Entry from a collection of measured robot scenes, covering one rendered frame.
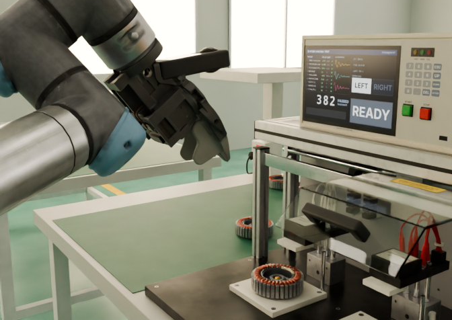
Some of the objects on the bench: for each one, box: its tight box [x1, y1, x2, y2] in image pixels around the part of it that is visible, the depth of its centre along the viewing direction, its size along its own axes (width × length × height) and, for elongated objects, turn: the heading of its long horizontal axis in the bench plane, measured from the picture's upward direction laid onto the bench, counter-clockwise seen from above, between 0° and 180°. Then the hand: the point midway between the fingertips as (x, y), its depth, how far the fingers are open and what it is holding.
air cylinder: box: [391, 287, 441, 320], centre depth 102 cm, size 5×8×6 cm
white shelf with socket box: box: [200, 67, 301, 176], centre depth 206 cm, size 35×37×46 cm
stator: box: [235, 216, 274, 239], centre depth 156 cm, size 11×11×4 cm
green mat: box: [52, 184, 283, 294], centre depth 170 cm, size 94×61×1 cm, turn 124°
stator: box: [252, 264, 304, 299], centre depth 114 cm, size 11×11×4 cm
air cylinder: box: [307, 249, 346, 286], centre depth 122 cm, size 5×8×6 cm
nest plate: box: [229, 278, 327, 318], centre depth 114 cm, size 15×15×1 cm
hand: (226, 150), depth 78 cm, fingers closed
